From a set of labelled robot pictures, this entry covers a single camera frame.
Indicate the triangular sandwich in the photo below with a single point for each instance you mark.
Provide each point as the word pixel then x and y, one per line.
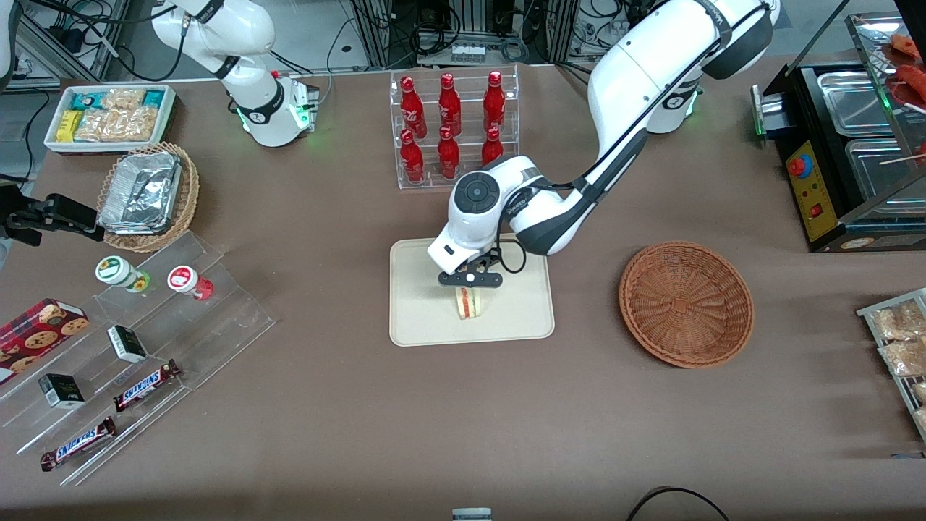
pixel 470 304

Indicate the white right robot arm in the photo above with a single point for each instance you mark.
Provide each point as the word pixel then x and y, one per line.
pixel 264 119

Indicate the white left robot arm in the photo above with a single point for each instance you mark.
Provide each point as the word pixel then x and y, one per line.
pixel 629 79

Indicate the cream plastic tray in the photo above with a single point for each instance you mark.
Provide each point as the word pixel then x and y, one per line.
pixel 419 311

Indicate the aluminium foil tray stack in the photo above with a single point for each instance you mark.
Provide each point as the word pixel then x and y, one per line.
pixel 141 192

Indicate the light wicker basket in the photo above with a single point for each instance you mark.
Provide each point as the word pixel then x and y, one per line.
pixel 189 195

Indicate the round brown wicker basket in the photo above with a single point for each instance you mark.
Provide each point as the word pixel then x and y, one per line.
pixel 687 304

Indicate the green lid white cup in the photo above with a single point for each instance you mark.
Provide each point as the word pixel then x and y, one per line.
pixel 116 270

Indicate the white rectangular snack bin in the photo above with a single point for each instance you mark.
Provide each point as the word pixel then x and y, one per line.
pixel 108 147

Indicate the yellow snack pack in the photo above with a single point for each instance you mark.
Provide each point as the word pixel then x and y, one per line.
pixel 69 126

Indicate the clear cracker bag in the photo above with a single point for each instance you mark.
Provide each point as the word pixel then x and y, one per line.
pixel 123 99
pixel 95 126
pixel 136 124

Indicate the red lid white cup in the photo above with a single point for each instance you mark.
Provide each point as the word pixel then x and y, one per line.
pixel 184 279

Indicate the red cookie box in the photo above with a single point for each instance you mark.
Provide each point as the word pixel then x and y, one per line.
pixel 36 333

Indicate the clear acrylic bottle rack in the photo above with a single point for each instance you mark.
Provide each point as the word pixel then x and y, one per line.
pixel 434 182

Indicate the teal snack pack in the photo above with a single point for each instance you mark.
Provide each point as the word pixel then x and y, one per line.
pixel 154 98
pixel 88 100

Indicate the small black box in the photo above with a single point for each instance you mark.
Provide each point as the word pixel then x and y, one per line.
pixel 127 344
pixel 61 391

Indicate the red cola bottle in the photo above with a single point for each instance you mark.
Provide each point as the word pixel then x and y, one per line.
pixel 412 161
pixel 448 155
pixel 493 148
pixel 494 105
pixel 449 108
pixel 412 108

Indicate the clear acrylic stepped display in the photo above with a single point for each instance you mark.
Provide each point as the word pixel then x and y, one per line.
pixel 217 325

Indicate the snickers chocolate bar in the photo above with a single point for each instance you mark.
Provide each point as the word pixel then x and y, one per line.
pixel 76 444
pixel 145 386

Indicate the small grey device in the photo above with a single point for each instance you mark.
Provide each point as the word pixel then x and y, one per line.
pixel 472 514

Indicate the white power strip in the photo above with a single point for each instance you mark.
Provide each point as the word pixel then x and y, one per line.
pixel 468 53

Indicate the black food warmer case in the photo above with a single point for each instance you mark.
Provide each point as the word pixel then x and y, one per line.
pixel 814 195

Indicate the steel warmer pan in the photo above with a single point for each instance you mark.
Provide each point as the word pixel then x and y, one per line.
pixel 882 170
pixel 857 105

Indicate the clear pastry bag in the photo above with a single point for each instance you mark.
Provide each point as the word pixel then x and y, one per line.
pixel 904 358
pixel 920 392
pixel 901 322

